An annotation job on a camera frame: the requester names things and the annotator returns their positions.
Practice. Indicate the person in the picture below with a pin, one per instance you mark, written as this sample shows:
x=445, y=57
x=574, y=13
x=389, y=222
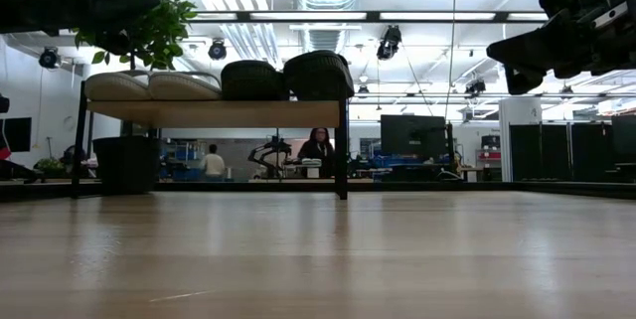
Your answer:
x=213, y=164
x=318, y=150

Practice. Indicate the black plant pot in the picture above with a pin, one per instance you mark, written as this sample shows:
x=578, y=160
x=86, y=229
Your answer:
x=126, y=165

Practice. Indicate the black desk monitor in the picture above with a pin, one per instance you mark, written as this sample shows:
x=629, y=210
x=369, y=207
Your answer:
x=412, y=135

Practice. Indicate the grey slide sandal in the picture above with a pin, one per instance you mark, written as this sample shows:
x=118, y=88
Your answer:
x=116, y=88
x=184, y=88

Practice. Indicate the black cabinet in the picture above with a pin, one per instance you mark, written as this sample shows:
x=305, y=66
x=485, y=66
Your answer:
x=623, y=145

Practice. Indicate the dark partition panels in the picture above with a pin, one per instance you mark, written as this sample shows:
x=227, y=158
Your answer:
x=556, y=152

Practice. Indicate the black overhead frame beam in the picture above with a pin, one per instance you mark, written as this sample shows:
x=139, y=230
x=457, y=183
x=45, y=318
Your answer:
x=348, y=16

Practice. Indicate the black background rig frame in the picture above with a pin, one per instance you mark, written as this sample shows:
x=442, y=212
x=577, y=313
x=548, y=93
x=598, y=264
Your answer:
x=397, y=95

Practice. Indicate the black and red equipment stack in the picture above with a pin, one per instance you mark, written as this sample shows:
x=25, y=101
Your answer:
x=490, y=142

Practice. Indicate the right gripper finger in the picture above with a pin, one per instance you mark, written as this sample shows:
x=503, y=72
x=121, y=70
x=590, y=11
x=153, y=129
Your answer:
x=531, y=48
x=522, y=80

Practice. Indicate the black wall monitor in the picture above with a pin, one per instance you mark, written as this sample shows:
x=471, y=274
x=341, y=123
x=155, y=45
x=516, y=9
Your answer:
x=19, y=134

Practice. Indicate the black rail behind table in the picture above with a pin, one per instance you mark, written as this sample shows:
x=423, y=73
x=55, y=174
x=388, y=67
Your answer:
x=497, y=189

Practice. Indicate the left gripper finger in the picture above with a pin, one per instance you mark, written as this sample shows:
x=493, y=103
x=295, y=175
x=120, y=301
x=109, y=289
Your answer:
x=114, y=43
x=129, y=1

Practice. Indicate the small green plant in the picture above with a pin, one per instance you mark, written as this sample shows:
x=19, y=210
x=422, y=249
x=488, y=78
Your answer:
x=48, y=166

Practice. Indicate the black slide sandal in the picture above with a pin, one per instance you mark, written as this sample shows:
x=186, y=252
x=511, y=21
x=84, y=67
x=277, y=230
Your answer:
x=253, y=80
x=318, y=75

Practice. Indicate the black ceiling spotlight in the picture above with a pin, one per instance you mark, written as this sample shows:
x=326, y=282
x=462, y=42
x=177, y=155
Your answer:
x=48, y=58
x=217, y=50
x=387, y=46
x=475, y=86

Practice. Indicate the wooden shelf with black frame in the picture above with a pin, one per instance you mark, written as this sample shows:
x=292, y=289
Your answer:
x=218, y=113

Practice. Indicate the green leafy plant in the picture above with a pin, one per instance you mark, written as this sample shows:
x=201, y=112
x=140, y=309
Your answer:
x=159, y=36

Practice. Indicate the blue bin row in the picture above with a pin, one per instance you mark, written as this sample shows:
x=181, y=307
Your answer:
x=407, y=161

